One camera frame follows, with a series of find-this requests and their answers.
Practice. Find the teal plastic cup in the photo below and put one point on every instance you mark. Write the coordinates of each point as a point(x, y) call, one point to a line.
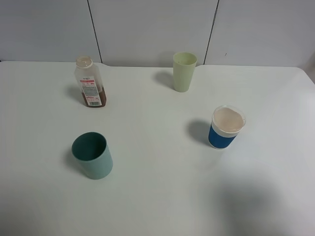
point(92, 153)

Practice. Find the blue banded glass cup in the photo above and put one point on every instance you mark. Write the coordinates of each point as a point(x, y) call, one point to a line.
point(227, 122)

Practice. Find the clear plastic drink bottle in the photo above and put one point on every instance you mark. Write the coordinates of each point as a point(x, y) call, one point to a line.
point(89, 80)

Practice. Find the light green plastic cup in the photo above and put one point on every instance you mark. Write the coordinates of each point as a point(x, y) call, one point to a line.
point(184, 64)

